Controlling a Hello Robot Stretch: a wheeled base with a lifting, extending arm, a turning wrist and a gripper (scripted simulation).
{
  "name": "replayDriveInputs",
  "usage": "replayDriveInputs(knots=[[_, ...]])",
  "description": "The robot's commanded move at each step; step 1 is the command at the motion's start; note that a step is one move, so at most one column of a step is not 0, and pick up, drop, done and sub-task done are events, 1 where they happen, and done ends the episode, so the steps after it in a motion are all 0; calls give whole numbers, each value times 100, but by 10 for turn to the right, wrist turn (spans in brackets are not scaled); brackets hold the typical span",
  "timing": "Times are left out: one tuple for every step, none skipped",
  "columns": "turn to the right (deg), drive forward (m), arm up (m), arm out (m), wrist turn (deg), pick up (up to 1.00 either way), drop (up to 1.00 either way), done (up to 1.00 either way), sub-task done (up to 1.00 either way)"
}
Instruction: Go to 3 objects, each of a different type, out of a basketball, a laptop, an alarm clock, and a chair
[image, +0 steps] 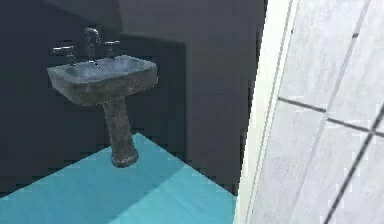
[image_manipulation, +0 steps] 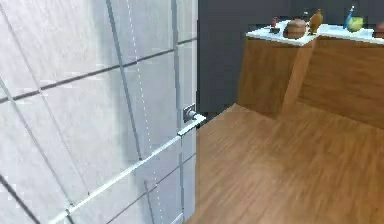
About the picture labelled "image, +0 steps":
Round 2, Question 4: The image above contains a grey metal sink faucet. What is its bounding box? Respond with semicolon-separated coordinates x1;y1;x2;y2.
52;27;121;66

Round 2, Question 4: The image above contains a white panelled room door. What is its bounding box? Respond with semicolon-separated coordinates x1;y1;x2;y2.
233;0;384;224

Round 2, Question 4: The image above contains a grey stone pedestal sink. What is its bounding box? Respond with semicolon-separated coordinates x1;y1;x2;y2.
46;54;159;169

